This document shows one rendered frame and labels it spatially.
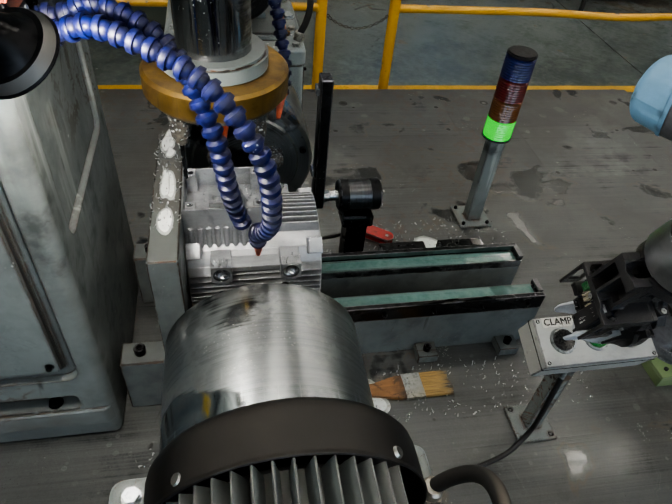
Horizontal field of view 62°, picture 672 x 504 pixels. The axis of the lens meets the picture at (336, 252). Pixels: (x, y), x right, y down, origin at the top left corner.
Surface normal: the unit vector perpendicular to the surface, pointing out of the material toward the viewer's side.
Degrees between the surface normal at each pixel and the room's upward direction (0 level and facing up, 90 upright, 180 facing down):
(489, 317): 90
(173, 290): 90
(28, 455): 0
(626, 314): 21
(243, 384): 13
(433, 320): 90
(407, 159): 0
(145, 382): 90
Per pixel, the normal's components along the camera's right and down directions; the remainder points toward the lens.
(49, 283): 0.17, 0.69
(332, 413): 0.37, -0.70
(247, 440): -0.19, -0.68
